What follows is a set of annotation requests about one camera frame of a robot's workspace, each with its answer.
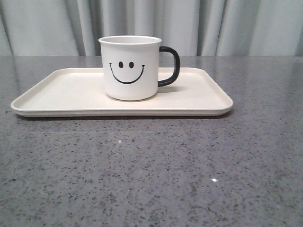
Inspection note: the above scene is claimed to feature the cream rectangular plastic tray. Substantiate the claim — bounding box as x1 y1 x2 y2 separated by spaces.
11 68 233 117

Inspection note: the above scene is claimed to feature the grey pleated curtain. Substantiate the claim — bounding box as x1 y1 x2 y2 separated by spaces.
0 0 303 56

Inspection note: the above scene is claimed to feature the white smiley mug black handle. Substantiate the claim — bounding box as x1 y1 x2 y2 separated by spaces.
98 35 180 101

